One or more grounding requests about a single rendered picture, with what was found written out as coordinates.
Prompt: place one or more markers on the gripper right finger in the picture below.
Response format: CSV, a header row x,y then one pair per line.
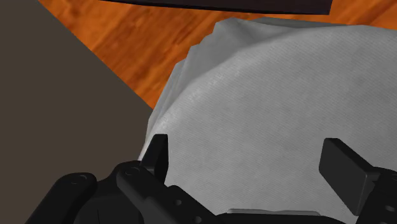
x,y
347,173

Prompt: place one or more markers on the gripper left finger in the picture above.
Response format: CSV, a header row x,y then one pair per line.
x,y
145,198

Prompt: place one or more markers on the pale grey fabric bed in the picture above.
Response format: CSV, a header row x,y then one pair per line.
x,y
266,108

